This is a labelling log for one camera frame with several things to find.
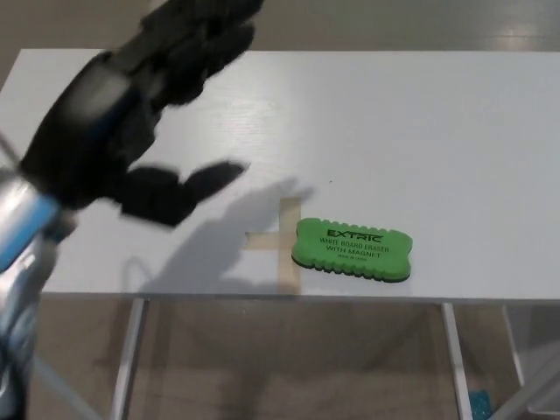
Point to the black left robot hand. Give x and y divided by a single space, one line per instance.
100 114

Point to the green whiteboard eraser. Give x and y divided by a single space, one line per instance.
354 249

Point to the short beige tape strip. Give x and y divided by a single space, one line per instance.
264 241

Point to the white metal table leg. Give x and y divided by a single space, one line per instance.
456 363
514 345
127 359

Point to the teal patterned object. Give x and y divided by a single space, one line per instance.
480 404

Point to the grey metal stand frame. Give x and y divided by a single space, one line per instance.
531 385
61 389

